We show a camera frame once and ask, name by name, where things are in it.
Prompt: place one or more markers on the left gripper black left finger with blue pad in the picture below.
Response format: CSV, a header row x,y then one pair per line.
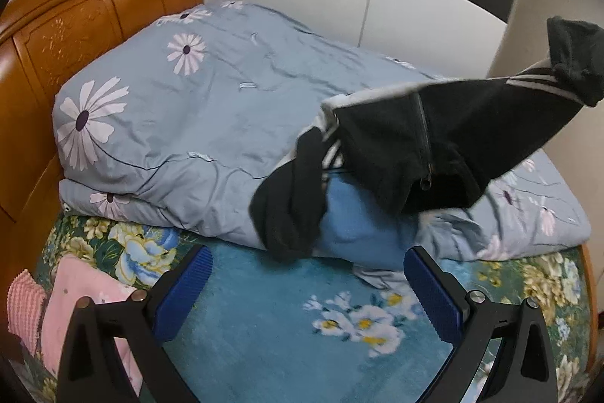
x,y
91,368

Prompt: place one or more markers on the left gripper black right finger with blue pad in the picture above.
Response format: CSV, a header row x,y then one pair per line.
x,y
523,369

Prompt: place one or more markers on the black fleece jacket white stripes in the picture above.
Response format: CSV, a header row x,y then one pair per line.
x,y
429,146

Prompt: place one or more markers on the pink striped folded cloth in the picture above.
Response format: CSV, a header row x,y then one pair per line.
x,y
24,305

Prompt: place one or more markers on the teal floral bed sheet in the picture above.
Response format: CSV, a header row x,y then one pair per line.
x,y
327,331

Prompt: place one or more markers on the blue garment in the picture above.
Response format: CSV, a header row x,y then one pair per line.
x,y
356,229

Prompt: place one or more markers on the light blue floral quilt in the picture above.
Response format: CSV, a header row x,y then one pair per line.
x,y
179,126

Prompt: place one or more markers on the orange wooden headboard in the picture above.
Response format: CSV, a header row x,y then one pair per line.
x,y
43,44

